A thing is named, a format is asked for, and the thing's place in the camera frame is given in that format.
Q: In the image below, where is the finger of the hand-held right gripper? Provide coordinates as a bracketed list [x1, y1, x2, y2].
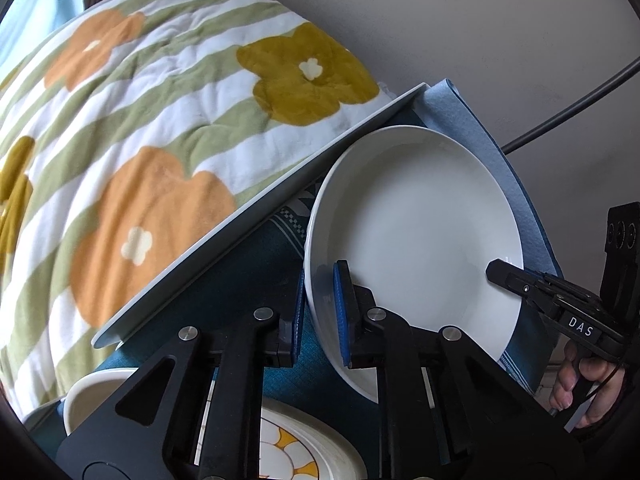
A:
[539, 271, 606, 312]
[486, 259, 563, 322]

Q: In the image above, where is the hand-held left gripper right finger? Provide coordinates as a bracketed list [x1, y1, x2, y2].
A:
[333, 260, 586, 480]

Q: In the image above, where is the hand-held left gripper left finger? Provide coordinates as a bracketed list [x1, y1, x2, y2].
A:
[57, 269, 307, 480]

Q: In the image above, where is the white deep plate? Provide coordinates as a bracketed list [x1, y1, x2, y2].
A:
[304, 125, 525, 405]

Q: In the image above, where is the person's right hand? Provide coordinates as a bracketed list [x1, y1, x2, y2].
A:
[550, 341, 627, 429]

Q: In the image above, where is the teal printed towel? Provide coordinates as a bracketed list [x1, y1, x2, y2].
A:
[95, 79, 563, 480]

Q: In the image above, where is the floral striped blanket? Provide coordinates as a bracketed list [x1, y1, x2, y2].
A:
[0, 0, 397, 411]

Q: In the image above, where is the bright window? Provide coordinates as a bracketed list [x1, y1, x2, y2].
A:
[0, 0, 90, 92]

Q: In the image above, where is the black cable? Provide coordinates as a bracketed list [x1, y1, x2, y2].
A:
[501, 57, 640, 156]

